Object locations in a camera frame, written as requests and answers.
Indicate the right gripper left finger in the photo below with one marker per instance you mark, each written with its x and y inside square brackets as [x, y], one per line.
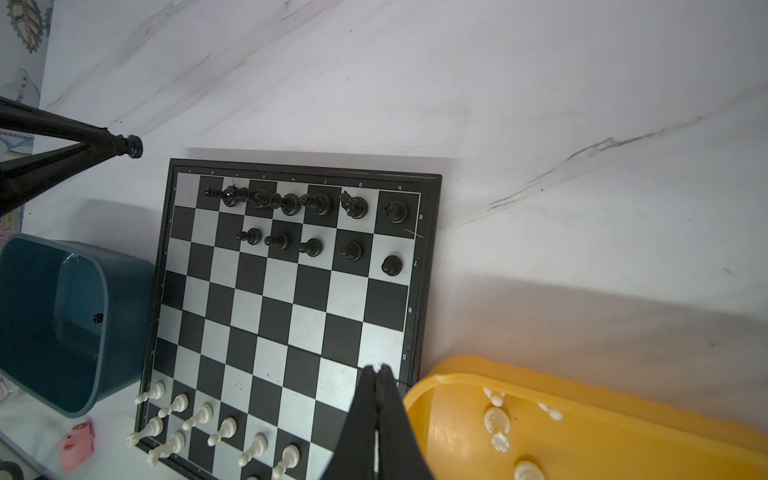
[354, 455]

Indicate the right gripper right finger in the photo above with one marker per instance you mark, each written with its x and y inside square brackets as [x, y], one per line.
[398, 451]

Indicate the black and white chessboard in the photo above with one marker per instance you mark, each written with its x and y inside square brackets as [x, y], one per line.
[275, 287]

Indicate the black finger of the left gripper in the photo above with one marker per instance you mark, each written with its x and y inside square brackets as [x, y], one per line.
[27, 177]

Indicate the small pink eraser toy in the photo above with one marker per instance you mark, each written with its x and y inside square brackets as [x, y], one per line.
[77, 447]

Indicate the yellow plastic tray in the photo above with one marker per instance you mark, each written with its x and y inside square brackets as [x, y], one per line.
[477, 419]

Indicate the teal plastic tray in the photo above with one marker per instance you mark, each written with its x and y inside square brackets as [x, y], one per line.
[74, 320]

